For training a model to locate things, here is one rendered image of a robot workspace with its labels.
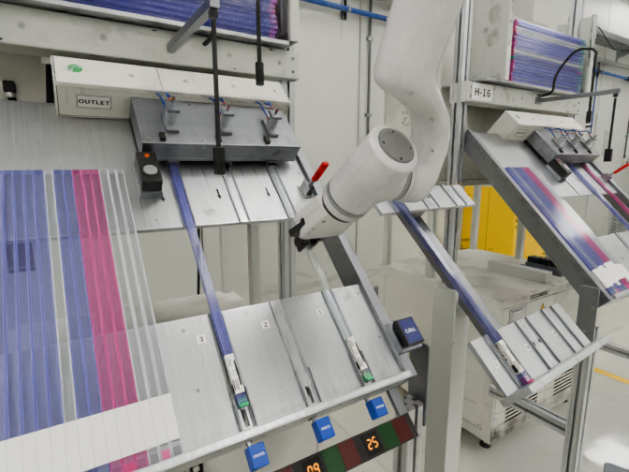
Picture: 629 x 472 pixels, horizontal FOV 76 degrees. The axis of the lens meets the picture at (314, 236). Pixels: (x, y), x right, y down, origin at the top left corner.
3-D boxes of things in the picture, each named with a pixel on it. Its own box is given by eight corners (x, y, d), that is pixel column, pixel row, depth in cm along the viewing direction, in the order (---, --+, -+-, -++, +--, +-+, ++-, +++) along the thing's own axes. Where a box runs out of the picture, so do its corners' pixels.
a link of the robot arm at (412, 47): (473, 8, 62) (403, 192, 74) (387, -29, 54) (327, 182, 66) (519, 10, 54) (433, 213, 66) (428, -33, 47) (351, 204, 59)
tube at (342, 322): (370, 380, 70) (373, 378, 69) (363, 383, 69) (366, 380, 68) (274, 169, 93) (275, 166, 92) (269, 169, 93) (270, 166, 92)
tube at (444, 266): (527, 383, 70) (533, 380, 69) (523, 386, 69) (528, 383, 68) (379, 177, 93) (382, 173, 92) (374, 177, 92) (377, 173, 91)
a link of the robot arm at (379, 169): (370, 176, 72) (325, 169, 68) (416, 127, 62) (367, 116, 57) (381, 217, 68) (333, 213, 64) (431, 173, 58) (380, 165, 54)
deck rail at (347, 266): (400, 386, 77) (417, 375, 73) (391, 389, 76) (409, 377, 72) (276, 132, 110) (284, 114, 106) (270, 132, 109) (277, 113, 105)
